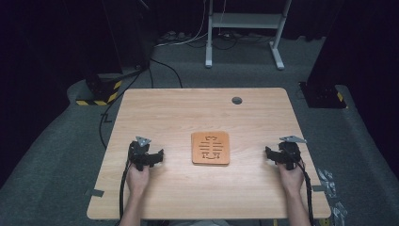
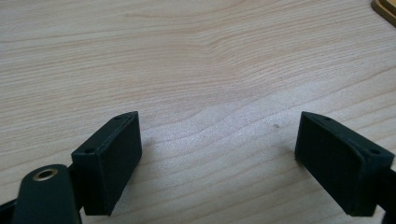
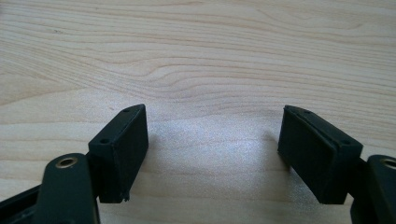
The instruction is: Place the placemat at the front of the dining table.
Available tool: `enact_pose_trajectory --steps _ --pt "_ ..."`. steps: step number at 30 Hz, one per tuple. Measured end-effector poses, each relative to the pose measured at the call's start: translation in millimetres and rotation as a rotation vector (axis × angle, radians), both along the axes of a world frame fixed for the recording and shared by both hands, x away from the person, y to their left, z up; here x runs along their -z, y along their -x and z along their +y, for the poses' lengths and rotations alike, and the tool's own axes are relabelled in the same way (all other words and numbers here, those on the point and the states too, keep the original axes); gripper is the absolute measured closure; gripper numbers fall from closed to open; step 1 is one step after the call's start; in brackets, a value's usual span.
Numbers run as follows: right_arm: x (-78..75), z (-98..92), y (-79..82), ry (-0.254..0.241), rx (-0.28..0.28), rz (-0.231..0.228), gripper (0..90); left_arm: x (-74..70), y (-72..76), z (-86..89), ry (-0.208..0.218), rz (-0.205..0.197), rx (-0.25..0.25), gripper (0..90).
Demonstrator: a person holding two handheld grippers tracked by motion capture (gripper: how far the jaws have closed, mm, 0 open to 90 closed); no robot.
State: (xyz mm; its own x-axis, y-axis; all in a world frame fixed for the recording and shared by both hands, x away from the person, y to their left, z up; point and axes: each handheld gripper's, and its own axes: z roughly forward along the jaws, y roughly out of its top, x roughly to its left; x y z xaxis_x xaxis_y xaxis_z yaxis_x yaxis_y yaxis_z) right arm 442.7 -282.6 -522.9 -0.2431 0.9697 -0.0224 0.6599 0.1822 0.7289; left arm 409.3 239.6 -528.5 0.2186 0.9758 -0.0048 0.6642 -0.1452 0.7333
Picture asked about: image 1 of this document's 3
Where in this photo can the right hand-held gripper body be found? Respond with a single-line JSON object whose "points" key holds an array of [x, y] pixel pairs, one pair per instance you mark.
{"points": [[290, 153]]}

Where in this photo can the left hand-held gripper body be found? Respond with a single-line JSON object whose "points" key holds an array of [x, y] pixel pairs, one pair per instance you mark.
{"points": [[139, 155]]}

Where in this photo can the orange cut-out pattern coaster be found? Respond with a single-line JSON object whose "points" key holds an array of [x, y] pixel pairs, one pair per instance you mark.
{"points": [[210, 157]]}

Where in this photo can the person's left hand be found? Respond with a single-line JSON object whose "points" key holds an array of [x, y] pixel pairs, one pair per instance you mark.
{"points": [[137, 182]]}

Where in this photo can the person's right hand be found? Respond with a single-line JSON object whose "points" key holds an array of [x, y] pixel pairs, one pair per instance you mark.
{"points": [[291, 182]]}

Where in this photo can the grey tape strip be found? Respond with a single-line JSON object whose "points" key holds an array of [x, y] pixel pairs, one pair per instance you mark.
{"points": [[318, 188], [95, 192]]}

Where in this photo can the crumpled clear plastic wrap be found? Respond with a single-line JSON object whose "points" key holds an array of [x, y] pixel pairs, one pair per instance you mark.
{"points": [[327, 183]]}

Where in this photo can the grey round table grommet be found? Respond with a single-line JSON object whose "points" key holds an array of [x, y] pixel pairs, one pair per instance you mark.
{"points": [[236, 100]]}

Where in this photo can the black stand perforated base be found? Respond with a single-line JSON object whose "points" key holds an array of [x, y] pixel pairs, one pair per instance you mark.
{"points": [[323, 95]]}

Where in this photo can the black stand yellow striped base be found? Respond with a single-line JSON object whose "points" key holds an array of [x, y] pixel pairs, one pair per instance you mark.
{"points": [[100, 94]]}

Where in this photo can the person's grey clothing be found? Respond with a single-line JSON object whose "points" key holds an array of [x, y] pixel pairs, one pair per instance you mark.
{"points": [[200, 223]]}

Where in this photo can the grey power strip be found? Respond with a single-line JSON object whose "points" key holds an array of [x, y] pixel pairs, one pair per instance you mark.
{"points": [[172, 36]]}

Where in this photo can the white metal stand frame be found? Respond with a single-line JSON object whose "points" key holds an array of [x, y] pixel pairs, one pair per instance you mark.
{"points": [[244, 20]]}

